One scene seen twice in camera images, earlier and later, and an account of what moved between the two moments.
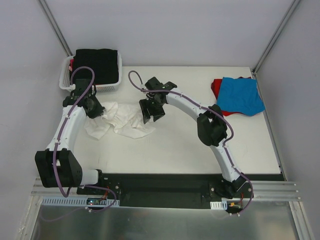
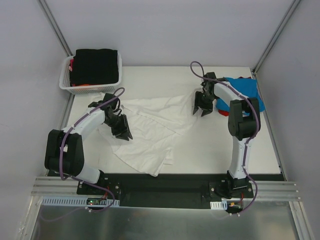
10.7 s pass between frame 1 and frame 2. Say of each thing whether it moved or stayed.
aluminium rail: stayed
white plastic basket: stayed
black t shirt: stayed
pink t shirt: stayed
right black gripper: moved
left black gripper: moved
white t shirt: moved
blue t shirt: stayed
